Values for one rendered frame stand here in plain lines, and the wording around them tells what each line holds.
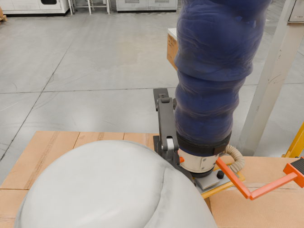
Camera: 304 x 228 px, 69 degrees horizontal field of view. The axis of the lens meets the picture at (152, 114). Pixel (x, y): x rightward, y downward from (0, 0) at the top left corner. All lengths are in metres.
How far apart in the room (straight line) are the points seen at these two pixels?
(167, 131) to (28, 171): 1.65
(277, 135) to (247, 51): 2.58
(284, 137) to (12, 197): 2.85
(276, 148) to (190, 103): 2.34
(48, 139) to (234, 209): 1.58
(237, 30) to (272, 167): 0.92
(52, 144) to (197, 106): 1.56
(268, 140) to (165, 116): 2.70
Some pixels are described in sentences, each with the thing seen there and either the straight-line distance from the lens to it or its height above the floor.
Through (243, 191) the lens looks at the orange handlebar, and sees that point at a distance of 0.87.
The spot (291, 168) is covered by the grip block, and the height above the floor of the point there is 1.22.
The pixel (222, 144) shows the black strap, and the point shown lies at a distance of 0.81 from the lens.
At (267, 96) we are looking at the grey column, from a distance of 2.11.
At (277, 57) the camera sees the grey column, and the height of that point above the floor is 1.20.
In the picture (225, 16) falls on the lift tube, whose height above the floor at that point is 1.76.
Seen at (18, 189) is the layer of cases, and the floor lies 0.53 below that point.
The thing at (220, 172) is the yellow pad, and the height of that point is 1.13.
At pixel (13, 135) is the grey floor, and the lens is 3.24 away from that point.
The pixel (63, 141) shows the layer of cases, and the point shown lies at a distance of 2.06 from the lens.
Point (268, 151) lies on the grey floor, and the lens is 2.89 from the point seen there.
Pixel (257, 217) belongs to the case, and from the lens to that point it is 1.16.
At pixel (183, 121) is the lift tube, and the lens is 0.76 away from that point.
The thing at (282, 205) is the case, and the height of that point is 0.95.
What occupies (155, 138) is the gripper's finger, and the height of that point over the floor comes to 1.51.
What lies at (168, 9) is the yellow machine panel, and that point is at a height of 0.10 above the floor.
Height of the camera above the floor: 1.90
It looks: 38 degrees down
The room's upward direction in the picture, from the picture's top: straight up
